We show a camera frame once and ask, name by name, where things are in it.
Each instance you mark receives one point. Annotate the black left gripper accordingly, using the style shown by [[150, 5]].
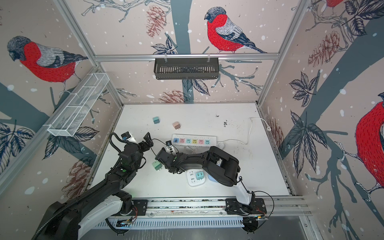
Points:
[[149, 141]]

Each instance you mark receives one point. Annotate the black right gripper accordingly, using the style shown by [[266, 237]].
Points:
[[166, 165]]

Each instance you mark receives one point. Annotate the green plug adapter low cluster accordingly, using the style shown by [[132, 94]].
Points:
[[157, 165]]

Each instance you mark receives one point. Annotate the white multicolour power strip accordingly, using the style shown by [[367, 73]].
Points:
[[195, 141]]

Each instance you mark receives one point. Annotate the pink plug adapter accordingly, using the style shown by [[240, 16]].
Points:
[[176, 125]]

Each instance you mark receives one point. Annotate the white square socket cube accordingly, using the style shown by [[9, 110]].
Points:
[[191, 178]]

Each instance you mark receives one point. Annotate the teal plug adapter cluster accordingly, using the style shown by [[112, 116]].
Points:
[[200, 175]]

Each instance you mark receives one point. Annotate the blue square socket cube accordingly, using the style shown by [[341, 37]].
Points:
[[211, 179]]

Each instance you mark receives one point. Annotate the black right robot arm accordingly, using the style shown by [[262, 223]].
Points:
[[221, 166]]

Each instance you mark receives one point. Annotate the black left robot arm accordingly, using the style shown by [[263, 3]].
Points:
[[63, 220]]

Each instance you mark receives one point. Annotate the teal plug adapter far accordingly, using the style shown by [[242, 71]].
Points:
[[156, 120]]

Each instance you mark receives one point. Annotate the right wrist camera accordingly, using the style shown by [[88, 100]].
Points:
[[169, 147]]

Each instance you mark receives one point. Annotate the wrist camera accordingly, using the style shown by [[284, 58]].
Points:
[[169, 147], [128, 138]]

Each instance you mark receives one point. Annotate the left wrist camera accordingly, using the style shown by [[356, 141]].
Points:
[[128, 138]]

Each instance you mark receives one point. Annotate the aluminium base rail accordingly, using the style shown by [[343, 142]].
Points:
[[219, 207]]

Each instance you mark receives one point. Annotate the white mesh wall shelf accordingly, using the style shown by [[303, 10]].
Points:
[[81, 102]]

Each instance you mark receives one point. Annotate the black wire basket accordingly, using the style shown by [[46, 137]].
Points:
[[187, 69]]

